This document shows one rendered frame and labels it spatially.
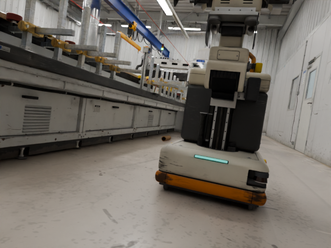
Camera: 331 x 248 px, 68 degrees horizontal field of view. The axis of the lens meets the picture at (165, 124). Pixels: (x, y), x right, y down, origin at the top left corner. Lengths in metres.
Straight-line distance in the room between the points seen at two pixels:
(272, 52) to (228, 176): 11.51
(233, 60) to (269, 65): 11.12
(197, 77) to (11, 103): 1.24
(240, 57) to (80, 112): 1.54
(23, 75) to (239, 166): 1.30
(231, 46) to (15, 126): 1.48
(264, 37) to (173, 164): 11.72
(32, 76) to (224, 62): 1.12
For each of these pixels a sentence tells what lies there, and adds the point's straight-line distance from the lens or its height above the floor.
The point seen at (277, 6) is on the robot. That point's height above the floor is 1.12.
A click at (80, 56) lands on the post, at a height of 0.79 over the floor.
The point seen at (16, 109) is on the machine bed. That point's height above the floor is 0.35.
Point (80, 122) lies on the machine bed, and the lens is 2.42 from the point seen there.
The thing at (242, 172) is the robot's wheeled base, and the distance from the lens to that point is 1.39.
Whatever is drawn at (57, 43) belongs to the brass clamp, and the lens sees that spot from 1.77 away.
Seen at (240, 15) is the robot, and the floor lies 1.03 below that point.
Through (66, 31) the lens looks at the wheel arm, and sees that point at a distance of 1.50.
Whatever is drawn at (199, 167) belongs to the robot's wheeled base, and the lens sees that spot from 1.41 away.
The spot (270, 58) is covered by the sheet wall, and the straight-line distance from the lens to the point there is 12.65.
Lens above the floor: 0.48
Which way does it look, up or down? 3 degrees down
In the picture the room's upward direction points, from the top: 8 degrees clockwise
